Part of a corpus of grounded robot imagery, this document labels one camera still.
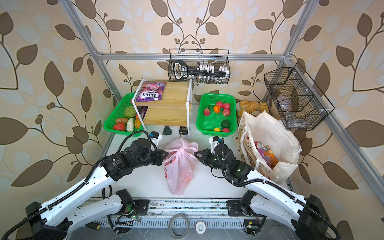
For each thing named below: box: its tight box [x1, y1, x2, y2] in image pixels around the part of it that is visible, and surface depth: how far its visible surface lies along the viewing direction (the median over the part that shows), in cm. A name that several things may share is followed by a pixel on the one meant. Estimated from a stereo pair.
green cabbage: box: [124, 105, 137, 118], surface depth 107 cm
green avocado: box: [221, 119, 231, 129], surface depth 104 cm
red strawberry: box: [113, 123, 125, 131], surface depth 102 cm
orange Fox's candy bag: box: [257, 145, 279, 170], surface depth 83 cm
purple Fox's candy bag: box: [136, 81, 167, 103], surface depth 80 cm
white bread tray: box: [235, 99, 270, 123], surface depth 118 cm
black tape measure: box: [179, 126, 188, 135], surface depth 104 cm
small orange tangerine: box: [214, 105, 221, 114], surface depth 114 cm
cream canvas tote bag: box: [238, 110, 303, 181], surface depth 76 cm
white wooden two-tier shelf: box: [131, 77, 193, 137], surface depth 82 cm
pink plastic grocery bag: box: [163, 138, 198, 196], surface depth 72 cm
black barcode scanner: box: [173, 60, 189, 80], surface depth 85 cm
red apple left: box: [204, 108, 210, 116], surface depth 114 cm
